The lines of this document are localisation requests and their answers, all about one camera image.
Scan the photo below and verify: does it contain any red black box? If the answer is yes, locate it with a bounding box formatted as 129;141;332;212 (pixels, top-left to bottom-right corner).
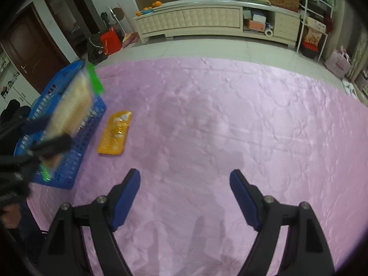
300;44;319;58

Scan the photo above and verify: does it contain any red bag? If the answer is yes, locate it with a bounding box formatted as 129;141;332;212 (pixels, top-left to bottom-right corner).
100;28;123;55

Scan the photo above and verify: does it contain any beige cracker packet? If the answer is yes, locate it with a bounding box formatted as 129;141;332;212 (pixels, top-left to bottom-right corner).
40;63;104;179

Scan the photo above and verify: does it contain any brown wooden door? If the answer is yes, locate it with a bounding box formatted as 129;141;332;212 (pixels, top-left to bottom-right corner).
0;1;71;92

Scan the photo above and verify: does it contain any black bag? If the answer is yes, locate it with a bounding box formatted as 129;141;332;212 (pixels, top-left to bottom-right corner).
86;33;108;65

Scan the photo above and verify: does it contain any blue plastic basket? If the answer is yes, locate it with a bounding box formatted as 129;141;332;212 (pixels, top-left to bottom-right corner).
14;59;107;190

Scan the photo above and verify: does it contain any pink tote bag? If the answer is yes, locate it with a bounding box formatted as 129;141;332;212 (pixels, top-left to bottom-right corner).
325;46;353;79

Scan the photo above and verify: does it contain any dark wooden door frame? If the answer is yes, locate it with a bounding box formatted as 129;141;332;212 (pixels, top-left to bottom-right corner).
43;0;101;61

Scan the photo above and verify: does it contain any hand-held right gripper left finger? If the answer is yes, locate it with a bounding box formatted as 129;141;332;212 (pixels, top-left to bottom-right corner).
39;168;141;276

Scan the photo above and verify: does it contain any person's left hand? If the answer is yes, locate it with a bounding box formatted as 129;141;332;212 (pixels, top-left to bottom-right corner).
0;203;22;229

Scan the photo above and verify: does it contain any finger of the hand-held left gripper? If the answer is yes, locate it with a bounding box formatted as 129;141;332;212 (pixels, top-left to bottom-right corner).
0;115;51;144
27;134;74;159

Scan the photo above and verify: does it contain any white metal shelf rack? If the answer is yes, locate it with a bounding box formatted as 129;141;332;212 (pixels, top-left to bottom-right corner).
296;0;335;61

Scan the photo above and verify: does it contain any pink quilted table cover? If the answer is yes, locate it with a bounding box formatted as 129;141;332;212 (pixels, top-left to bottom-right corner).
17;57;363;276

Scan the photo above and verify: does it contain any broom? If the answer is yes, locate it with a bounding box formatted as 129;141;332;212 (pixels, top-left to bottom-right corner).
108;6;139;48

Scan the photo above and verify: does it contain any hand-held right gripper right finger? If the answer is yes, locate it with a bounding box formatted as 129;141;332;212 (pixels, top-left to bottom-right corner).
229;169;335;276

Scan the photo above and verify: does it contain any yellow snack packet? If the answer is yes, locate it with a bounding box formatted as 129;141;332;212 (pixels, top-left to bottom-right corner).
97;111;133;156

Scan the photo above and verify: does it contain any cream TV cabinet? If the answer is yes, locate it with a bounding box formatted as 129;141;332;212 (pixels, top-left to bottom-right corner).
133;0;301;48

